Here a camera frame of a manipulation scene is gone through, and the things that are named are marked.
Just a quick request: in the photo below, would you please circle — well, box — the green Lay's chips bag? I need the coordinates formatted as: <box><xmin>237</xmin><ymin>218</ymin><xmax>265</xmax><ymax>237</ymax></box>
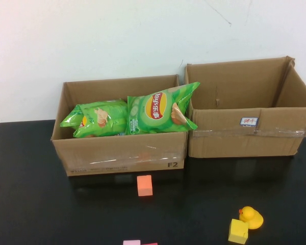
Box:
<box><xmin>126</xmin><ymin>81</ymin><xmax>201</xmax><ymax>135</ymax></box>

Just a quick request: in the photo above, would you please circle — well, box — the cardboard box marked F2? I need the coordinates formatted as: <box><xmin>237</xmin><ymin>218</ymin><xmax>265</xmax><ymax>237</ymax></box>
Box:
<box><xmin>50</xmin><ymin>74</ymin><xmax>189</xmax><ymax>177</ymax></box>

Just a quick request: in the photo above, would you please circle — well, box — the green chips bag, crumpled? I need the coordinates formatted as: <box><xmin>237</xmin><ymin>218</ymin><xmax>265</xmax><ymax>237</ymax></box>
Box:
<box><xmin>60</xmin><ymin>99</ymin><xmax>129</xmax><ymax>138</ymax></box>

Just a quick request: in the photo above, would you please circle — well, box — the orange foam cube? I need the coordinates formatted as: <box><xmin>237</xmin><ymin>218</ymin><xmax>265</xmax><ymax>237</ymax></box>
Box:
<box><xmin>137</xmin><ymin>175</ymin><xmax>154</xmax><ymax>197</ymax></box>

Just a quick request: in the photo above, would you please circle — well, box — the cardboard box with white label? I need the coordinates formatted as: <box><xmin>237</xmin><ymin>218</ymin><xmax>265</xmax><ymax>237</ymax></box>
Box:
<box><xmin>184</xmin><ymin>56</ymin><xmax>306</xmax><ymax>159</ymax></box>

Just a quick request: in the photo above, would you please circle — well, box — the yellow foam cube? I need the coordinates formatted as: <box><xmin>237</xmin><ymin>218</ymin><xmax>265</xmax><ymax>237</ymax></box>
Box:
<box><xmin>228</xmin><ymin>218</ymin><xmax>248</xmax><ymax>242</ymax></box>

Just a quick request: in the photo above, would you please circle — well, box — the yellow rubber duck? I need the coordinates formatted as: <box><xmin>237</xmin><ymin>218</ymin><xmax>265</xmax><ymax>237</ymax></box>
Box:
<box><xmin>239</xmin><ymin>206</ymin><xmax>264</xmax><ymax>230</ymax></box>

